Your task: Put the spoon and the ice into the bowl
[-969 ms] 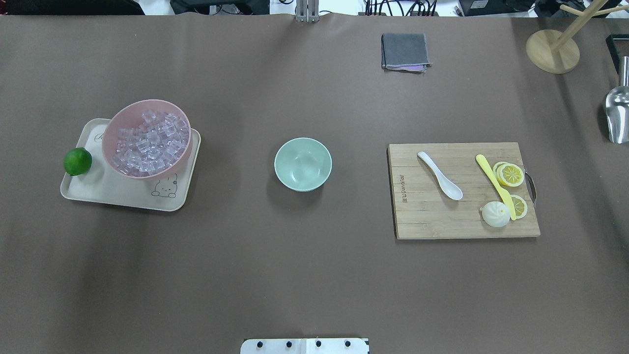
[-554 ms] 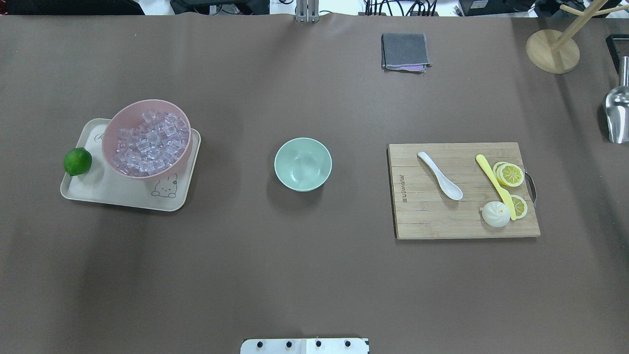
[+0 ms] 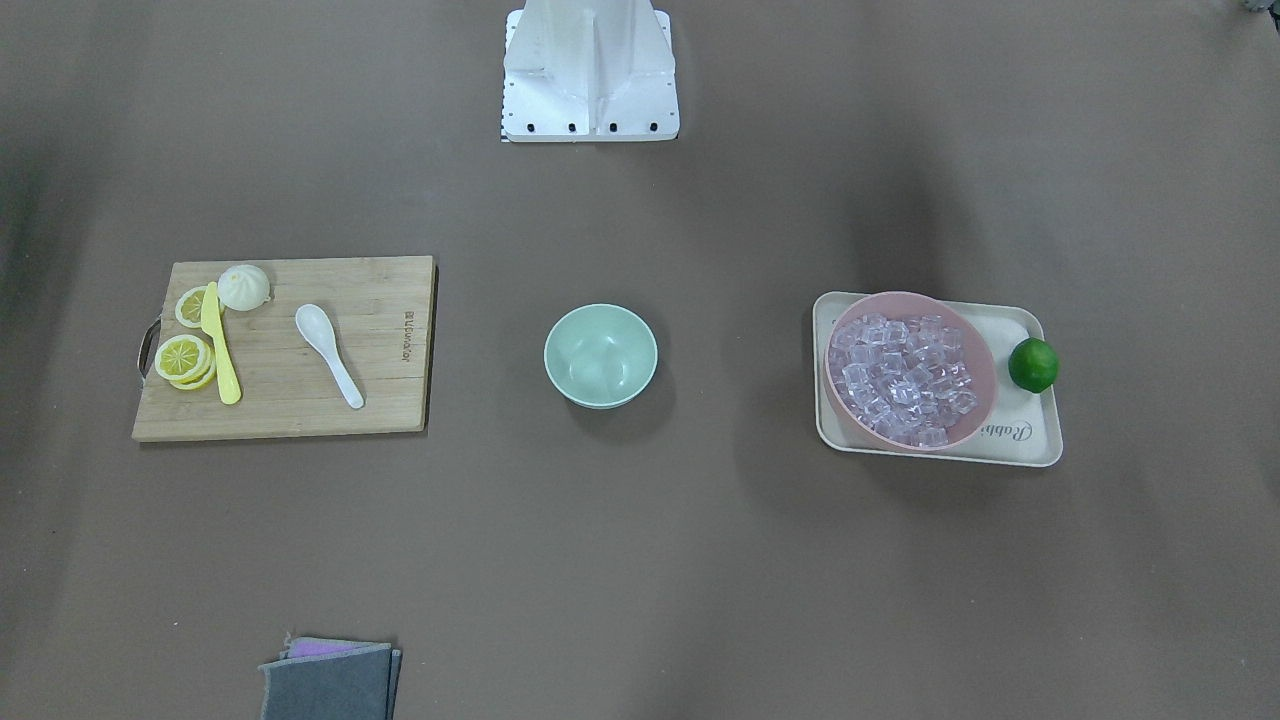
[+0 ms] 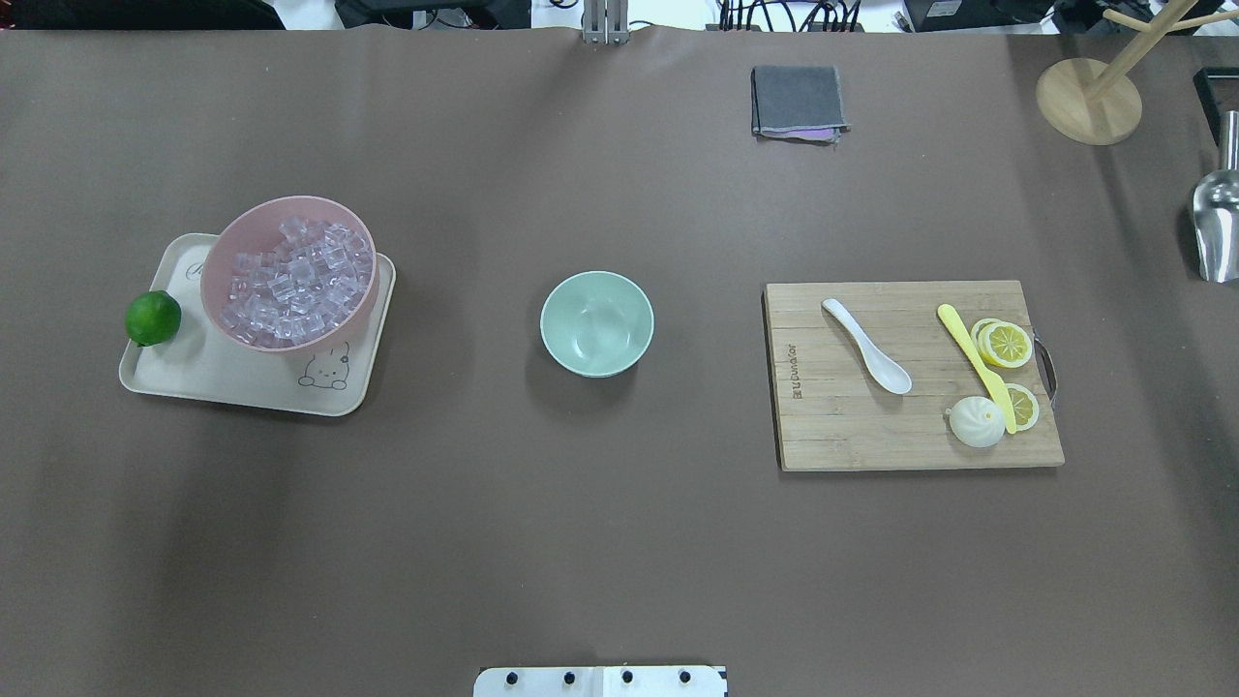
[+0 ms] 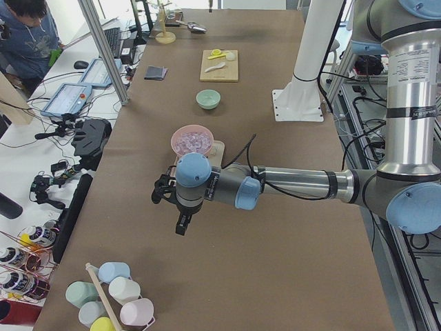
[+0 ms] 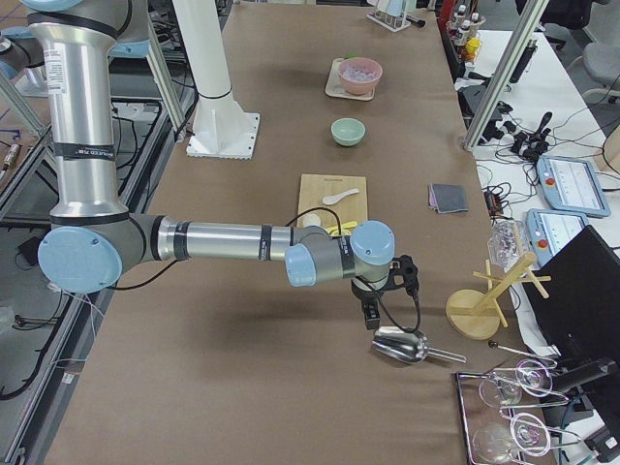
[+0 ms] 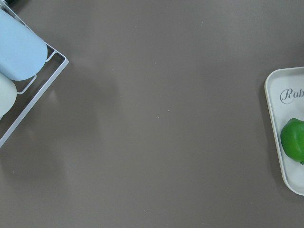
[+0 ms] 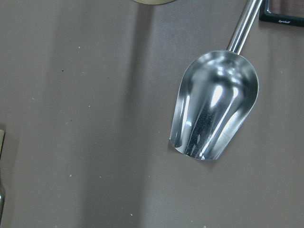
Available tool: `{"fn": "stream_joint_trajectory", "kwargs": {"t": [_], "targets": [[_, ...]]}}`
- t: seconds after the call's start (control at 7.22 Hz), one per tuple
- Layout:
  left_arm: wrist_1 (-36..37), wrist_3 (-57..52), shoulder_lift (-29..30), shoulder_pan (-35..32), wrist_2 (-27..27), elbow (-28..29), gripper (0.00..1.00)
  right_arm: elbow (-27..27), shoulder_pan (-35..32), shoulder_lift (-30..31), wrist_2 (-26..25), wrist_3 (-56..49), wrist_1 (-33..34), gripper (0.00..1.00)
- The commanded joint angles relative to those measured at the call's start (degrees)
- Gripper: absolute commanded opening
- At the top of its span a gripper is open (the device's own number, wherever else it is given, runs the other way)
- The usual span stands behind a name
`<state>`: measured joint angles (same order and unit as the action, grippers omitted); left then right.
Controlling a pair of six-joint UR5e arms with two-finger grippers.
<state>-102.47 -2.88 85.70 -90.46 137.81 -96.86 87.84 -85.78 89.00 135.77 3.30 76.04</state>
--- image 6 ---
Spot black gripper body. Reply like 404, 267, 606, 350
351, 277, 385, 315

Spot white ceramic spoon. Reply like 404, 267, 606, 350
322, 188, 360, 205

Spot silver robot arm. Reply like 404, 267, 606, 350
26, 1, 396, 329

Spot metal ice scoop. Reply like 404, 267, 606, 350
372, 326, 467, 364

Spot mint green bowl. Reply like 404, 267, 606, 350
330, 117, 366, 147

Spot pink bowl of ice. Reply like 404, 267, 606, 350
337, 57, 383, 96

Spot yellow plastic knife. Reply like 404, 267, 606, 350
325, 221, 358, 236

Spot white steamed bun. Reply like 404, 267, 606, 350
301, 212, 322, 228

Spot bamboo cutting board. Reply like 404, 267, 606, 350
297, 173, 369, 226

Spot wooden cup tree stand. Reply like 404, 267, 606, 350
446, 225, 551, 340

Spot folded grey cloth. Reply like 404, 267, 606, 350
428, 183, 468, 213

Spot clear plastic container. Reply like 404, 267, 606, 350
487, 220, 530, 271

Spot wine glass rack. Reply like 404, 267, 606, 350
454, 358, 580, 464

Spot lower teach pendant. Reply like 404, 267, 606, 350
525, 208, 589, 266

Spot teach pendant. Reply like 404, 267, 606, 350
536, 155, 611, 218
525, 208, 589, 266

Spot black monitor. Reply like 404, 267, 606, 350
523, 226, 619, 361

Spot cream plastic tray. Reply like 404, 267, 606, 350
325, 57, 375, 102

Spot upper teach pendant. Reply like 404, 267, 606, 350
536, 155, 611, 218

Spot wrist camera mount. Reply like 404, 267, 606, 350
383, 255, 419, 297

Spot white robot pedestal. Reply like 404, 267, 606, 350
173, 0, 260, 160

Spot aluminium frame post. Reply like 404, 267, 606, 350
462, 0, 548, 152

